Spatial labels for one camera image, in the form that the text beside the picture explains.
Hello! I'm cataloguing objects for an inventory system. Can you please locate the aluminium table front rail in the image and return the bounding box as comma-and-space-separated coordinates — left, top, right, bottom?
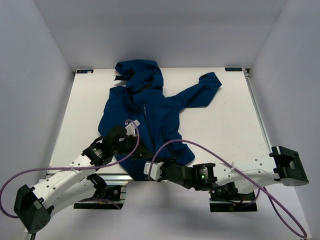
99, 174, 157, 182

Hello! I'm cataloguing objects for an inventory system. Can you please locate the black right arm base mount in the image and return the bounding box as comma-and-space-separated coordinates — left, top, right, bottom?
209, 182, 259, 213

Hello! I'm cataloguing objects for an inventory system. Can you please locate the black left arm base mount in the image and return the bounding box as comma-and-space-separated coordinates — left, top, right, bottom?
73, 173, 127, 210

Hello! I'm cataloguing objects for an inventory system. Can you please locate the blue zip-up jacket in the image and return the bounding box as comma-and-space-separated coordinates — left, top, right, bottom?
98, 59, 222, 166

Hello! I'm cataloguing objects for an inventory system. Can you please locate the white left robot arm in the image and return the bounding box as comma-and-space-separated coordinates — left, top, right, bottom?
13, 120, 147, 235

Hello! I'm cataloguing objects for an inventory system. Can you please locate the blue table label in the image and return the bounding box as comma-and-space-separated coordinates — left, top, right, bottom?
224, 67, 243, 72
76, 69, 94, 74

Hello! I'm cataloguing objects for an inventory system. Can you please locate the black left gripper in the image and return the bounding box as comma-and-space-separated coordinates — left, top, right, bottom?
112, 133, 155, 161

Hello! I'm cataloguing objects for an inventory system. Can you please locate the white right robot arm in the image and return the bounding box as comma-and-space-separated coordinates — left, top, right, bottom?
159, 146, 309, 200

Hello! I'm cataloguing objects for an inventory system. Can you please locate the right blue table label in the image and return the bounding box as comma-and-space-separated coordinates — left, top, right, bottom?
224, 67, 243, 72

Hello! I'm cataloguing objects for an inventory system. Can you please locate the left blue table label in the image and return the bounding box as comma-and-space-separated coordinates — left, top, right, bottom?
76, 69, 94, 74

